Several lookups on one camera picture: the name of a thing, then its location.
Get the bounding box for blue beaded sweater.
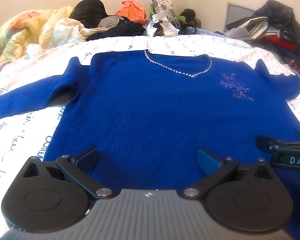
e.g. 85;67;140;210
0;52;300;233

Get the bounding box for blue floral pillow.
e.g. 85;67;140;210
151;0;177;23

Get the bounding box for white and grey garment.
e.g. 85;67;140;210
226;17;290;43

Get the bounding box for dark plush hat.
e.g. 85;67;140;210
179;9;202;28

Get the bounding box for white script-printed bed sheet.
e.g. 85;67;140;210
0;34;300;240

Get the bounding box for black cap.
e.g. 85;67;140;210
69;0;109;28

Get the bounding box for dark blue jacket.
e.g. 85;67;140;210
226;0;300;46

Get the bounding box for grey cloth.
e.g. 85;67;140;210
98;16;123;28

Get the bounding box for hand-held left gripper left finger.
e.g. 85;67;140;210
17;147;113;199

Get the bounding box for orange plastic bag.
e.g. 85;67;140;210
116;0;148;23

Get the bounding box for yellow patterned quilt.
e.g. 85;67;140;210
0;6;90;66

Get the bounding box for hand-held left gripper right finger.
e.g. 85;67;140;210
181;148;281;200

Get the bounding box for red garment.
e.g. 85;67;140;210
254;35;298;52

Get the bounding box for grey wall panel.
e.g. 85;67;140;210
226;2;257;30

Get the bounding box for dark navy garment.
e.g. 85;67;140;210
86;17;147;42

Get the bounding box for dark floral patterned cloth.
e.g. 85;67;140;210
281;51;300;84

